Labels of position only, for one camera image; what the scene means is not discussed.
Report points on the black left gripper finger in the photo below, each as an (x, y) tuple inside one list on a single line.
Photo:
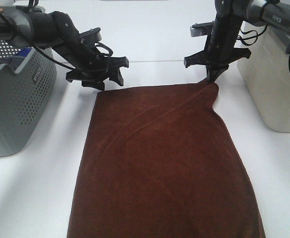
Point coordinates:
[(99, 85), (115, 76)]

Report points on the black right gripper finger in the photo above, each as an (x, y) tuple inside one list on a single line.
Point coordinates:
[(213, 72)]

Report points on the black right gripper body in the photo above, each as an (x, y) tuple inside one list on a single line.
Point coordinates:
[(219, 48)]

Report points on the beige plastic basket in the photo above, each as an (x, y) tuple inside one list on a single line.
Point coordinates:
[(266, 74)]

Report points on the grey towel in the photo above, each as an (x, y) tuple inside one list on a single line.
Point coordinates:
[(13, 61)]

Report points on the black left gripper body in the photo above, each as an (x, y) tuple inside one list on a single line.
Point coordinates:
[(89, 63)]

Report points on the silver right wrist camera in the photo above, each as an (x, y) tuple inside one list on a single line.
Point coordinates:
[(201, 29)]

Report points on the brown towel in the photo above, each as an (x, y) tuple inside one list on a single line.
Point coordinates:
[(158, 162)]

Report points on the grey perforated plastic basket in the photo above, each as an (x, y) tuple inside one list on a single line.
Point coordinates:
[(24, 94)]

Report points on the blue towel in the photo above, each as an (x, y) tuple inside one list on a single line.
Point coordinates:
[(23, 52)]

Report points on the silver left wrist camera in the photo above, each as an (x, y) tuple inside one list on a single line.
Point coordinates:
[(92, 36)]

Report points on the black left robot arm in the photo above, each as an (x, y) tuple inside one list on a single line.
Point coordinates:
[(20, 28)]

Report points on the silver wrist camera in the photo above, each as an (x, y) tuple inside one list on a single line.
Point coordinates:
[(201, 29), (92, 36)]

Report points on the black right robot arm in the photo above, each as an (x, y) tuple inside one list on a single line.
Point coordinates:
[(258, 13)]

